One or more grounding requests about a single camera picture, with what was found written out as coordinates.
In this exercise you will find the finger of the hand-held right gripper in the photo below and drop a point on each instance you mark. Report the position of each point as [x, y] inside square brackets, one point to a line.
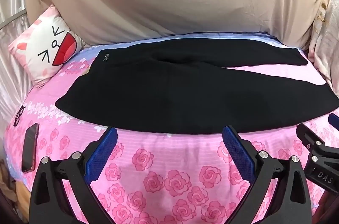
[309, 137]
[334, 120]

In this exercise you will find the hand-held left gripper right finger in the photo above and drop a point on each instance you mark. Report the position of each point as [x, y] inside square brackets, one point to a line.
[237, 151]

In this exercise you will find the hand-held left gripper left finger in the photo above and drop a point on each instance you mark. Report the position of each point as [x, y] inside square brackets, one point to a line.
[103, 152]

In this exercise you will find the black pants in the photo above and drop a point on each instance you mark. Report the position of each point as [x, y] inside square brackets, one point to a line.
[185, 86]

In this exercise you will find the pink floral bed sheet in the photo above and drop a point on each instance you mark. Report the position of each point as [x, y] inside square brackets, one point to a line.
[169, 165]

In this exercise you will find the dark smartphone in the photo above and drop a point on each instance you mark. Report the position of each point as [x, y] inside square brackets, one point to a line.
[29, 148]

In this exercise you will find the white floral curtain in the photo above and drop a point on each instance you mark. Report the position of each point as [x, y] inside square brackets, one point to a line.
[325, 35]

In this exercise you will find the black eyeglasses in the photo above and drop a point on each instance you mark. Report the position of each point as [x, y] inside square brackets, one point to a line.
[19, 115]

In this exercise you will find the cat face pillow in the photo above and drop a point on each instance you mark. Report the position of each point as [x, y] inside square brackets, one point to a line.
[45, 46]

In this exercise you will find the silver satin curtain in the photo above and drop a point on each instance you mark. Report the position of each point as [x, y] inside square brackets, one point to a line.
[12, 72]

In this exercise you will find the metal rail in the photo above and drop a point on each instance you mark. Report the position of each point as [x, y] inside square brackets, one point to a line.
[13, 17]

